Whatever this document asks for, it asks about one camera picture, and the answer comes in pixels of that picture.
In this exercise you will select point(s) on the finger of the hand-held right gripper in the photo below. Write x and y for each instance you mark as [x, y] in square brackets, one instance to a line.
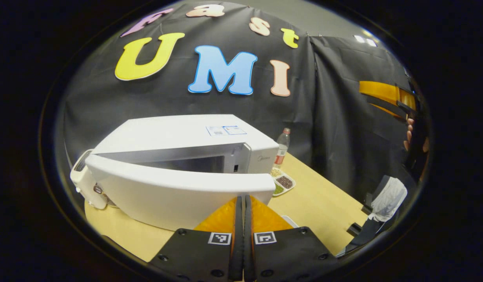
[394, 107]
[382, 90]

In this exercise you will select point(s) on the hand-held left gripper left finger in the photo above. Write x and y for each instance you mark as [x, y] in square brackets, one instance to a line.
[236, 250]

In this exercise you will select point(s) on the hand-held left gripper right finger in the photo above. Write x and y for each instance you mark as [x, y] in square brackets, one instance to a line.
[248, 250]

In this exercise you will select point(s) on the white microwave oven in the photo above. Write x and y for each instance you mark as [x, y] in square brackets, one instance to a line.
[167, 133]

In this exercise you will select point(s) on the small ceiling light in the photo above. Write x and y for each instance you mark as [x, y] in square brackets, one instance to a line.
[365, 40]

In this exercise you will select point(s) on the white cloth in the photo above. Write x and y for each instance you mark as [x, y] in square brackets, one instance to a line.
[390, 196]

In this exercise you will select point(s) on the white divided snack dish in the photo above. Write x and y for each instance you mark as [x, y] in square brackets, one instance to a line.
[284, 182]

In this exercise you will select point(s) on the clear plastic bottle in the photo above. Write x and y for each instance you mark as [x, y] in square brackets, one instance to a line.
[281, 152]

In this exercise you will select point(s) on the black chair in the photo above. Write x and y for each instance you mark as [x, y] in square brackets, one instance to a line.
[363, 235]

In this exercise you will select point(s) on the white toaster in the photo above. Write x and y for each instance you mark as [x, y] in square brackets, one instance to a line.
[82, 184]

